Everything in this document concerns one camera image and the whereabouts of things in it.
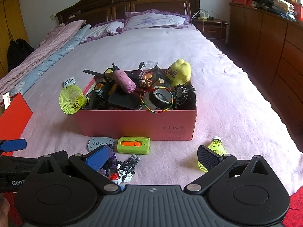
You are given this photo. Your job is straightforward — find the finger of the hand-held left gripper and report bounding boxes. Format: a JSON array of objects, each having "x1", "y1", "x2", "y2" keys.
[{"x1": 0, "y1": 138, "x2": 27, "y2": 153}]

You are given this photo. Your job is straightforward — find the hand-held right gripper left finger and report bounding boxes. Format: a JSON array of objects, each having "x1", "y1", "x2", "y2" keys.
[{"x1": 27, "y1": 144, "x2": 121, "y2": 193}]

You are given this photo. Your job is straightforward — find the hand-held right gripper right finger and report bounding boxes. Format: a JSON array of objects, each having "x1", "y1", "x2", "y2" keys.
[{"x1": 186, "y1": 145, "x2": 280, "y2": 193}]

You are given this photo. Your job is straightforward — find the grey studded plate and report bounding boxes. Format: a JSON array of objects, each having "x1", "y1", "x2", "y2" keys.
[{"x1": 87, "y1": 137, "x2": 115, "y2": 152}]

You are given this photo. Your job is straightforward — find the purple toy robot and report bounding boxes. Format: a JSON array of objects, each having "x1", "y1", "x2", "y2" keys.
[{"x1": 98, "y1": 145, "x2": 119, "y2": 175}]

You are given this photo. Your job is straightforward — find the red and white toy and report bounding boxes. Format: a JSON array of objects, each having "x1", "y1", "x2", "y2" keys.
[{"x1": 109, "y1": 172, "x2": 125, "y2": 185}]

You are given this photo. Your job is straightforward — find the black and white toy figure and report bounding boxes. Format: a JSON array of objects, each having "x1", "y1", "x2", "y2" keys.
[{"x1": 118, "y1": 154, "x2": 141, "y2": 178}]

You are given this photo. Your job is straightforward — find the green toy utility knife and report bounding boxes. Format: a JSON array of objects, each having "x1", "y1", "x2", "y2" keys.
[{"x1": 117, "y1": 136, "x2": 151, "y2": 155}]

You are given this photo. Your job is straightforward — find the pink cardboard box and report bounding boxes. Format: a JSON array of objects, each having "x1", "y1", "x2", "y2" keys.
[{"x1": 72, "y1": 70, "x2": 198, "y2": 141}]

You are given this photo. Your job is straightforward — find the red box lid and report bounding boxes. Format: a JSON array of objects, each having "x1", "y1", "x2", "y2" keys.
[{"x1": 0, "y1": 93, "x2": 34, "y2": 156}]

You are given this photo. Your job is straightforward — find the smartphone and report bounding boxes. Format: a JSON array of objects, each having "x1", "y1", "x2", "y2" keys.
[{"x1": 2, "y1": 91, "x2": 12, "y2": 110}]

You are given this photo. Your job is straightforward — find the black furry ball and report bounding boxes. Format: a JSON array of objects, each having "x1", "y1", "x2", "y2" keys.
[{"x1": 172, "y1": 84, "x2": 197, "y2": 110}]

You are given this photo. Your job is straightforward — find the black phone case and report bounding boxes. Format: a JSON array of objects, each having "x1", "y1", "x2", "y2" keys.
[{"x1": 108, "y1": 91, "x2": 142, "y2": 110}]

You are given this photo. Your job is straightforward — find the large yellow-green shuttlecock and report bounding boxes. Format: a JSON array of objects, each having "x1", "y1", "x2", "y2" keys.
[{"x1": 59, "y1": 86, "x2": 89, "y2": 116}]

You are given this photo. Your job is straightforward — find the black tape roll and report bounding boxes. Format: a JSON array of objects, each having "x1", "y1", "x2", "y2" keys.
[{"x1": 148, "y1": 87, "x2": 174, "y2": 110}]

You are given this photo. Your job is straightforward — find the white remote control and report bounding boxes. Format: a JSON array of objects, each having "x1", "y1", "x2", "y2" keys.
[{"x1": 63, "y1": 76, "x2": 77, "y2": 88}]

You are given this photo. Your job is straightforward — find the pink pouch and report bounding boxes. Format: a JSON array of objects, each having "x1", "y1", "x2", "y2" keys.
[{"x1": 113, "y1": 69, "x2": 137, "y2": 94}]

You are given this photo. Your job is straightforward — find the yellow plush toy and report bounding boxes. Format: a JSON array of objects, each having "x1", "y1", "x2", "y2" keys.
[{"x1": 165, "y1": 59, "x2": 192, "y2": 89}]

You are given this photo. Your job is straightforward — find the black backpack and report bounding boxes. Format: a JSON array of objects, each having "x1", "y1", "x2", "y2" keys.
[{"x1": 7, "y1": 39, "x2": 35, "y2": 72}]

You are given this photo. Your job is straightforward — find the pink quilt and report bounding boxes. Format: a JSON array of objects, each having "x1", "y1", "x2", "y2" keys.
[{"x1": 0, "y1": 19, "x2": 86, "y2": 95}]

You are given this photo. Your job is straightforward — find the light blue floral quilt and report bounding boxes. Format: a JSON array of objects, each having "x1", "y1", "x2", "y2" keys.
[{"x1": 12, "y1": 24, "x2": 91, "y2": 97}]

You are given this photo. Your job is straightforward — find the red patterned blanket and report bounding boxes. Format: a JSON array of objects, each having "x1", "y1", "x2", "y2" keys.
[{"x1": 283, "y1": 187, "x2": 303, "y2": 227}]

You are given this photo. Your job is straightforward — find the clear plastic packaging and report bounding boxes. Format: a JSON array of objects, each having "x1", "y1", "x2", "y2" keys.
[{"x1": 140, "y1": 61, "x2": 159, "y2": 76}]

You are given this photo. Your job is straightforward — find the wooden nightstand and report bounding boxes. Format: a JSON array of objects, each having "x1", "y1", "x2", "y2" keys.
[{"x1": 192, "y1": 19, "x2": 230, "y2": 44}]

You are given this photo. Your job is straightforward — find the yellow wooden wardrobe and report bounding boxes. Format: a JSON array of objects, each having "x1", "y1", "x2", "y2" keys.
[{"x1": 0, "y1": 0, "x2": 30, "y2": 76}]

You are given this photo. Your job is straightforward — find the white purple-edged pillow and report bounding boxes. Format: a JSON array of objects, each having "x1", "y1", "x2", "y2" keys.
[{"x1": 79, "y1": 21, "x2": 125, "y2": 44}]

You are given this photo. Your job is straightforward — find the wooden dresser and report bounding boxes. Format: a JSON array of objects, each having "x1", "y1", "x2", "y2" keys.
[{"x1": 228, "y1": 2, "x2": 303, "y2": 136}]

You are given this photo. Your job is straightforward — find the flower print pillow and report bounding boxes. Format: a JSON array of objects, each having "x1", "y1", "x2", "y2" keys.
[{"x1": 123, "y1": 9, "x2": 191, "y2": 30}]

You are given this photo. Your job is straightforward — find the pile of folded clothes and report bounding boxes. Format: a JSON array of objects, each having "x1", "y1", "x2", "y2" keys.
[{"x1": 252, "y1": 0, "x2": 296, "y2": 20}]

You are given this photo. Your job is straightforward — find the red gift box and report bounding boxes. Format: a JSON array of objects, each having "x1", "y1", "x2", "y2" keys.
[{"x1": 293, "y1": 2, "x2": 303, "y2": 22}]

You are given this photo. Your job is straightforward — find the multicoloured cord bracelet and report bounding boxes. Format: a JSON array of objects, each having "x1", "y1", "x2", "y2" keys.
[{"x1": 140, "y1": 87, "x2": 174, "y2": 114}]

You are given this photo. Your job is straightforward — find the black watch strap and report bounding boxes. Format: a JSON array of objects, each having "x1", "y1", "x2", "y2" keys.
[{"x1": 83, "y1": 69, "x2": 107, "y2": 76}]

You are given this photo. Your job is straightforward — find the white power strip with cables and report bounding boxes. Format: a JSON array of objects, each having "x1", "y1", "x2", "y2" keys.
[{"x1": 193, "y1": 8, "x2": 220, "y2": 20}]

